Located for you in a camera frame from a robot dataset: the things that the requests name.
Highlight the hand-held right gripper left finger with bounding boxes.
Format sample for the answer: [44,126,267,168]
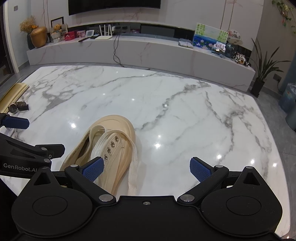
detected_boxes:
[30,157,116,206]

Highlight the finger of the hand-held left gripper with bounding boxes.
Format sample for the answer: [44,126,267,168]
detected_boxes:
[0,113,30,130]
[0,132,66,164]

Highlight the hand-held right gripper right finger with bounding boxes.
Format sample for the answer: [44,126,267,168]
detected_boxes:
[177,157,267,206]

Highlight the white shoelace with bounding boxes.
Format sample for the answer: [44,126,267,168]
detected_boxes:
[89,125,139,194]

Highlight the beige canvas shoe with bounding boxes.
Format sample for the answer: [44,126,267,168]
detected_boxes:
[60,113,137,195]

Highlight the golden round vase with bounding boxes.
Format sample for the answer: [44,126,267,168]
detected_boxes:
[31,26,48,48]

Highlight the dried flower bouquet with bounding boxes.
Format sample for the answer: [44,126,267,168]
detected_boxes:
[20,16,38,49]

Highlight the potted green plant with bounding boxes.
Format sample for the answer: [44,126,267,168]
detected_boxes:
[245,38,292,98]

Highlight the blue water bottle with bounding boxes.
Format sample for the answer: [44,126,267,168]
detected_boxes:
[279,82,296,114]

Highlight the panda figurines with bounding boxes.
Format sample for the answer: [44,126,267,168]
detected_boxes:
[232,52,251,67]

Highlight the white router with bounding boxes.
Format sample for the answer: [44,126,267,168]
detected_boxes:
[95,25,115,40]

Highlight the white marble media console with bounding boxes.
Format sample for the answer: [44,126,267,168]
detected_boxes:
[26,22,256,92]

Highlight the blue glass jar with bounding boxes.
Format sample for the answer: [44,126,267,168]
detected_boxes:
[225,43,237,58]

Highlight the small photo box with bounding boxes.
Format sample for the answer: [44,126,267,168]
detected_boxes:
[213,42,226,55]

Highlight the round decorative fan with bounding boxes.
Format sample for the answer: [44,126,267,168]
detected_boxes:
[227,29,243,45]

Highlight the black television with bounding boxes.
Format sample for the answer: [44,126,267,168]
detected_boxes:
[68,0,161,16]

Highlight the hanging vine plant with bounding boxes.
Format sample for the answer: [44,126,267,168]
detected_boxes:
[272,0,296,35]

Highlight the black picture frame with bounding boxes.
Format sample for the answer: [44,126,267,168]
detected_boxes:
[51,18,64,31]

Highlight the black power cable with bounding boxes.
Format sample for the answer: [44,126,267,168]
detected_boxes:
[113,32,151,70]

